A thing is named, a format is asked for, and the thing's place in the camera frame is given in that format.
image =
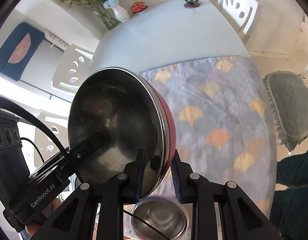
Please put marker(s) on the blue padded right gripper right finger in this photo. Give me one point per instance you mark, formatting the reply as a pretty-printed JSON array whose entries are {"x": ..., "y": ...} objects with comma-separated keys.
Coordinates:
[{"x": 192, "y": 188}]

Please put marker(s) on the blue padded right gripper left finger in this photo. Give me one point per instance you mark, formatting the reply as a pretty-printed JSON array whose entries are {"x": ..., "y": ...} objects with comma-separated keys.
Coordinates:
[{"x": 124, "y": 188}]

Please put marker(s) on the blue steel bowl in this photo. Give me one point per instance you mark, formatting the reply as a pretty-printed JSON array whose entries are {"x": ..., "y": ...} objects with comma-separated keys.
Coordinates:
[{"x": 159, "y": 218}]

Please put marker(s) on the pink steel bowl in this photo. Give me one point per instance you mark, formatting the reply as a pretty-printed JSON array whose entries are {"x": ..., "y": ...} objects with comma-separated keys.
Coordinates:
[{"x": 133, "y": 116}]

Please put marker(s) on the operator hand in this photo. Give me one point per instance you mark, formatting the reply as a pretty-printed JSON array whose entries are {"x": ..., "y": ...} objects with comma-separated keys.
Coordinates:
[{"x": 32, "y": 228}]

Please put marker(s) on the ginkgo pattern table mat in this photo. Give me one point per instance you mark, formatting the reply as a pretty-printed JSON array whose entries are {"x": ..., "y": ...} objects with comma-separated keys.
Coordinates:
[{"x": 224, "y": 124}]

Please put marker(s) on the white refrigerator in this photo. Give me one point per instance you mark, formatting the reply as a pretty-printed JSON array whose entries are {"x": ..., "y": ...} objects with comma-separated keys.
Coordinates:
[{"x": 39, "y": 71}]

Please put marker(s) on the green cushioned chair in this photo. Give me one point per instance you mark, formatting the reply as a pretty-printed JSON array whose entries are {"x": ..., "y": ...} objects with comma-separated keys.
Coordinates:
[{"x": 288, "y": 97}]

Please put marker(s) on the white chair far left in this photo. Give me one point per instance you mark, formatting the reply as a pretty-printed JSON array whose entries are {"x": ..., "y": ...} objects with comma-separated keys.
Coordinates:
[{"x": 72, "y": 69}]

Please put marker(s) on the blue fridge cover cloth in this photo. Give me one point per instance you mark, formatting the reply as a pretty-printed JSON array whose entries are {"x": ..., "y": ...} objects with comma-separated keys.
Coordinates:
[{"x": 18, "y": 49}]

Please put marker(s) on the red lidded tea cup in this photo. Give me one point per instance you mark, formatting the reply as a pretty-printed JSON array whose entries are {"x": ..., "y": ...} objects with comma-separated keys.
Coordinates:
[{"x": 138, "y": 7}]

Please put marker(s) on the white chair far right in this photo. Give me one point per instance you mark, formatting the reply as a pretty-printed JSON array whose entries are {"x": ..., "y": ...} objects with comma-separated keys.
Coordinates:
[{"x": 243, "y": 16}]

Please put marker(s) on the black phone stand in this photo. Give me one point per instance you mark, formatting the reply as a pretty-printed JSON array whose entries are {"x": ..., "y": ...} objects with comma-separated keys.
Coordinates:
[{"x": 191, "y": 3}]

